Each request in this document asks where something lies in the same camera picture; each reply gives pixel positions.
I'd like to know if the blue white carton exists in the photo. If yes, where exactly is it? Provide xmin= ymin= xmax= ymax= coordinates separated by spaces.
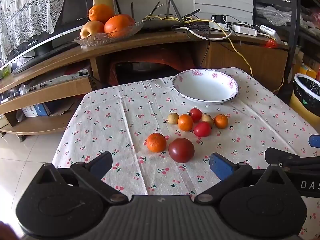
xmin=22 ymin=103 xmax=50 ymax=117

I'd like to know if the white lace cloth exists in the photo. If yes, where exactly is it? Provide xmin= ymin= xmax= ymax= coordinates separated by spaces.
xmin=0 ymin=0 xmax=68 ymax=61

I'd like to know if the white modem box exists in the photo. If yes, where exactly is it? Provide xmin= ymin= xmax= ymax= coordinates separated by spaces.
xmin=231 ymin=24 xmax=258 ymax=36

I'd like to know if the large dark red tomato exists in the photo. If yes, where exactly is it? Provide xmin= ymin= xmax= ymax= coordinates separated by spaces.
xmin=168 ymin=137 xmax=195 ymax=163

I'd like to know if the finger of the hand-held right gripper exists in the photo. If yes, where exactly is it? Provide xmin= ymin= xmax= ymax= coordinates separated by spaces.
xmin=309 ymin=134 xmax=320 ymax=148
xmin=264 ymin=147 xmax=320 ymax=172

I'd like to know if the metal pot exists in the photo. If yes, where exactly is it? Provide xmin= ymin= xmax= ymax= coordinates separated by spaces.
xmin=130 ymin=62 xmax=170 ymax=72

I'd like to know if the black television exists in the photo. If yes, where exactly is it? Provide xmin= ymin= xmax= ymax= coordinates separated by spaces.
xmin=0 ymin=0 xmax=94 ymax=74

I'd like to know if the large orange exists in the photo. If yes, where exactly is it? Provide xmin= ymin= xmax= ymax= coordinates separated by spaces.
xmin=104 ymin=15 xmax=132 ymax=38
xmin=89 ymin=4 xmax=115 ymax=24

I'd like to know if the cherry print tablecloth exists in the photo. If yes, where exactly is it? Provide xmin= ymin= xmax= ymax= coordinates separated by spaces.
xmin=51 ymin=67 xmax=320 ymax=240

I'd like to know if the black bin liner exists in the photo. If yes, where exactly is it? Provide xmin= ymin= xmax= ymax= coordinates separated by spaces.
xmin=294 ymin=74 xmax=320 ymax=117

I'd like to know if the yellow red apple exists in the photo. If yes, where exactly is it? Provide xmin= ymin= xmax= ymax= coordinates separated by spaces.
xmin=80 ymin=21 xmax=105 ymax=39

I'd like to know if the yellow cable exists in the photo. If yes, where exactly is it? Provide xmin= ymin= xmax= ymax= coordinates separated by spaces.
xmin=142 ymin=15 xmax=285 ymax=94

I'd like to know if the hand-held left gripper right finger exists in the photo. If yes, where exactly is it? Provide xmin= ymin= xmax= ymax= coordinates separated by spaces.
xmin=194 ymin=152 xmax=297 ymax=204

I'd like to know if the wooden television stand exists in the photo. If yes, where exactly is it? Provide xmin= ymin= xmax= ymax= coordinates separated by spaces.
xmin=0 ymin=26 xmax=289 ymax=137

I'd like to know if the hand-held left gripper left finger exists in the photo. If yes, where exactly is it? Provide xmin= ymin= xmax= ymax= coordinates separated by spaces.
xmin=32 ymin=151 xmax=129 ymax=204

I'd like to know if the large mandarin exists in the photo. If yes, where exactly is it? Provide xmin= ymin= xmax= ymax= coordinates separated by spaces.
xmin=147 ymin=133 xmax=167 ymax=153

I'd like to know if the black media player cable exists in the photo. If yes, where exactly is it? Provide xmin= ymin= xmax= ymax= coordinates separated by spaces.
xmin=79 ymin=71 xmax=101 ymax=83

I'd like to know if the yellow waste bin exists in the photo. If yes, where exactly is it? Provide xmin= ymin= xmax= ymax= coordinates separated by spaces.
xmin=290 ymin=73 xmax=320 ymax=128

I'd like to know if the white power strip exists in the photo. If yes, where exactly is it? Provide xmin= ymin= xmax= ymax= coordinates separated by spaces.
xmin=209 ymin=21 xmax=234 ymax=32

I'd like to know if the black router with antennas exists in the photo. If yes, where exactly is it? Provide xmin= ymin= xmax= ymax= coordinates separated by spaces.
xmin=114 ymin=0 xmax=208 ymax=33

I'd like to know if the brown longan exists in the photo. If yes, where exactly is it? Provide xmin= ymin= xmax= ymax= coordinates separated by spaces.
xmin=201 ymin=114 xmax=214 ymax=127
xmin=168 ymin=112 xmax=180 ymax=125

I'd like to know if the small mandarin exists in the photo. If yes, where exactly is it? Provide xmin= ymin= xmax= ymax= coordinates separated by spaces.
xmin=214 ymin=114 xmax=229 ymax=129
xmin=178 ymin=114 xmax=194 ymax=132

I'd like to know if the black metal shelf rack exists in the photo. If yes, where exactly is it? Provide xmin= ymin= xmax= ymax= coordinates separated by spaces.
xmin=252 ymin=0 xmax=320 ymax=55

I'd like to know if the small red tomato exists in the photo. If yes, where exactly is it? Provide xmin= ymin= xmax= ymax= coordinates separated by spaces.
xmin=189 ymin=108 xmax=202 ymax=122
xmin=194 ymin=122 xmax=212 ymax=138

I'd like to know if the white labelled box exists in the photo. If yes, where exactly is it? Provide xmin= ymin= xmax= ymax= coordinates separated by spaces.
xmin=260 ymin=24 xmax=282 ymax=40

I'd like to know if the silver media player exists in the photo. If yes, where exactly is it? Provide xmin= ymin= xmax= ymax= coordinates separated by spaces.
xmin=20 ymin=69 xmax=90 ymax=93

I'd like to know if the thick white cable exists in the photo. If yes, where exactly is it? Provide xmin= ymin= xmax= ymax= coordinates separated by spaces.
xmin=174 ymin=26 xmax=234 ymax=41

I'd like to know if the glass fruit dish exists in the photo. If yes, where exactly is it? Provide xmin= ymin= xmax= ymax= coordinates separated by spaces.
xmin=74 ymin=22 xmax=145 ymax=46

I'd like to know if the floral white bowl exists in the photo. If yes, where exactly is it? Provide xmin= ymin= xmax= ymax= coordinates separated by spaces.
xmin=172 ymin=68 xmax=239 ymax=105

